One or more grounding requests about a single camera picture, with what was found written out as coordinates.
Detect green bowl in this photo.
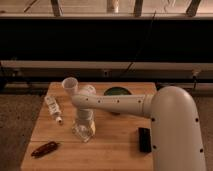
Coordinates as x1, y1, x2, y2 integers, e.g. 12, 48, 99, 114
104, 87, 132, 96

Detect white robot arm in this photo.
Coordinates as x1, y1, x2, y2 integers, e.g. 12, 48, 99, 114
72, 86, 206, 171

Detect black rectangular block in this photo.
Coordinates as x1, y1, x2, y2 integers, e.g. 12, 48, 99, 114
138, 127, 151, 153

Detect wall power outlet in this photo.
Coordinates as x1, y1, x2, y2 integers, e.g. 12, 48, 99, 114
102, 69, 109, 77

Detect reddish brown sausage toy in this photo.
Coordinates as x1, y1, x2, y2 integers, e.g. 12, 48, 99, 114
31, 141, 59, 158

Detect white sponge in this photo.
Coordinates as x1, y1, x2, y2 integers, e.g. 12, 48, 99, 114
72, 123, 93, 143

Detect black cable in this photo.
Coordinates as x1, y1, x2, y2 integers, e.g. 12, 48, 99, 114
118, 11, 157, 78

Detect white plastic bottle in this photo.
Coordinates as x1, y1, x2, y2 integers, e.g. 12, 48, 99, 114
45, 95, 63, 124

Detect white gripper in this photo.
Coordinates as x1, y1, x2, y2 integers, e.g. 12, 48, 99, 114
76, 109, 96, 136

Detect white paper cup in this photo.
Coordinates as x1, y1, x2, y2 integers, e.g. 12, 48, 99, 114
62, 77, 78, 97

